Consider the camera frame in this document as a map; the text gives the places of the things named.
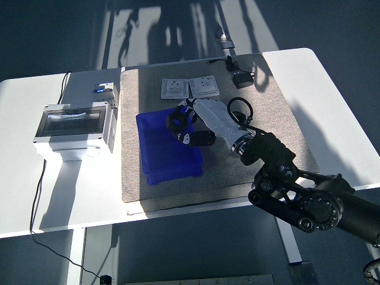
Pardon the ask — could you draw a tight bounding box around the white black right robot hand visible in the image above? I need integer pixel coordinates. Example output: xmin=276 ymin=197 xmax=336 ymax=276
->
xmin=166 ymin=99 xmax=253 ymax=154

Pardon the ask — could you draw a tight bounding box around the small black hex nut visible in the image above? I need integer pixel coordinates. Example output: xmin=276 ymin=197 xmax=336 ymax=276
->
xmin=166 ymin=110 xmax=191 ymax=133

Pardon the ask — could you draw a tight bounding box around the blue plastic box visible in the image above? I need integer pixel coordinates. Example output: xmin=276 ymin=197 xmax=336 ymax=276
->
xmin=135 ymin=107 xmax=204 ymax=186

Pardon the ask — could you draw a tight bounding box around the white socket panel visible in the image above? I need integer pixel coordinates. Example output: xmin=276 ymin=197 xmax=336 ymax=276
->
xmin=160 ymin=78 xmax=190 ymax=100
xmin=188 ymin=74 xmax=221 ymax=100

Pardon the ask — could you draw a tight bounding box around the black power adapter plug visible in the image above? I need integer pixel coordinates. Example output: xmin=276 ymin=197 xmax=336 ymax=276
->
xmin=232 ymin=71 xmax=256 ymax=90

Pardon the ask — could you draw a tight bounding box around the grey-brown mat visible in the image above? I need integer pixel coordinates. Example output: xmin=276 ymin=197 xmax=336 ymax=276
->
xmin=119 ymin=52 xmax=321 ymax=215

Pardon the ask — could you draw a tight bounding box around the white table leg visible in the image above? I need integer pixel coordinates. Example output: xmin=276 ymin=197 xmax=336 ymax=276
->
xmin=66 ymin=228 xmax=87 ymax=285
xmin=275 ymin=218 xmax=303 ymax=265

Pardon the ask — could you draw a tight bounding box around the grey table foot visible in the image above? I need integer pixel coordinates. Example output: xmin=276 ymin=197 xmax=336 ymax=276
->
xmin=287 ymin=261 xmax=320 ymax=285

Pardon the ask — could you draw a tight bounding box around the black adapter cord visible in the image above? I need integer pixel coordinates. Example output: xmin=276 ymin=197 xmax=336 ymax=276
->
xmin=207 ymin=55 xmax=257 ymax=78

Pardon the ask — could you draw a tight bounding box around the silver metal bracket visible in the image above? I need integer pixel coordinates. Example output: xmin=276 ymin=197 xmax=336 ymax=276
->
xmin=213 ymin=21 xmax=235 ymax=50

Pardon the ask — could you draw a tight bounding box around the white enclosure with clear lid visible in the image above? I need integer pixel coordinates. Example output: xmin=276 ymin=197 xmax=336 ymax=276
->
xmin=31 ymin=100 xmax=119 ymax=163

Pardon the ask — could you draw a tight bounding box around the long black power cable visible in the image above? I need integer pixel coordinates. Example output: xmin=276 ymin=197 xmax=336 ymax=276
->
xmin=28 ymin=72 xmax=105 ymax=280

